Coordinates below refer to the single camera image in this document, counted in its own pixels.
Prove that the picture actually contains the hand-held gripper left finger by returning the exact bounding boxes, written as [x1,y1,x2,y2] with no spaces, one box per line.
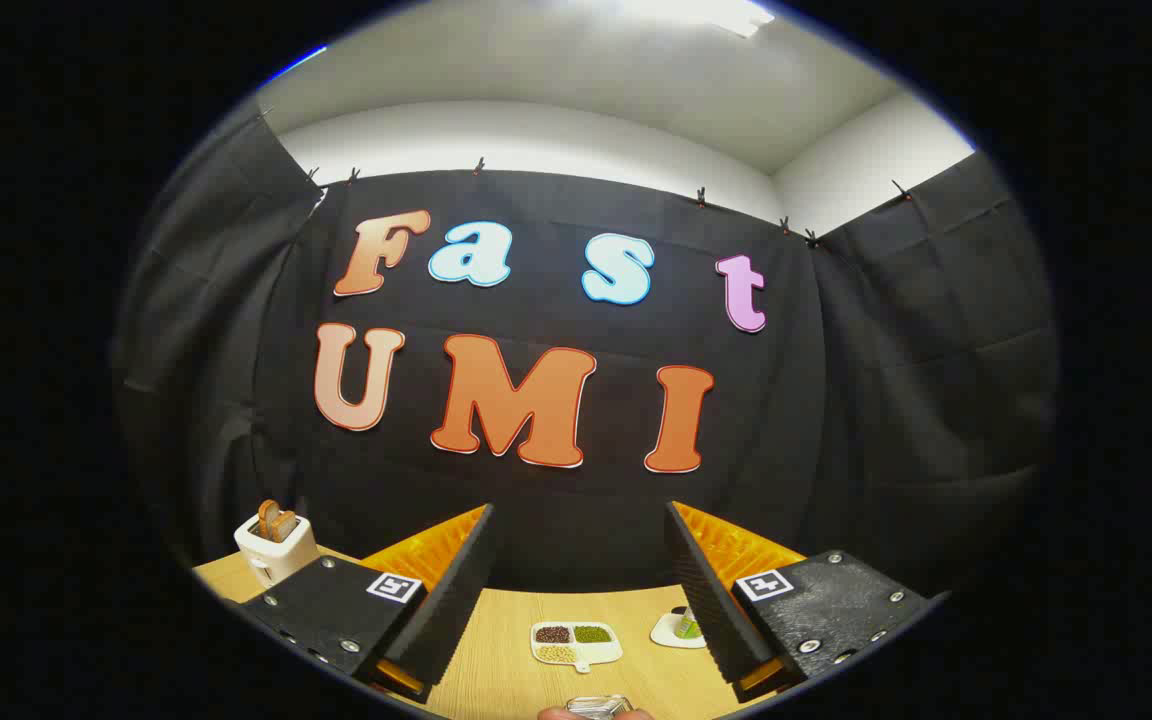
[236,503,497,704]

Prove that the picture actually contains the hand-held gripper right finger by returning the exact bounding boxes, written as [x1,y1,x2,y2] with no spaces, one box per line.
[664,500,947,704]

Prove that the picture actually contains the small white dish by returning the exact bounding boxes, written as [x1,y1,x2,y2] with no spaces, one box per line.
[650,611,708,650]

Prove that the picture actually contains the white divided tray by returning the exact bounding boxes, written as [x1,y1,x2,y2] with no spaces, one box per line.
[530,620,624,674]

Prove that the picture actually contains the white toaster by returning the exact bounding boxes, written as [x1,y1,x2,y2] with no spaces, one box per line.
[234,512,320,589]

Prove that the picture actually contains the black backdrop cloth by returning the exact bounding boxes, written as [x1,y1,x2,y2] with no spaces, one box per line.
[111,108,1062,601]

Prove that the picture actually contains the square metal wire basket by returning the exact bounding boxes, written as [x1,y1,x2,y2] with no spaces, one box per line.
[566,694,635,720]

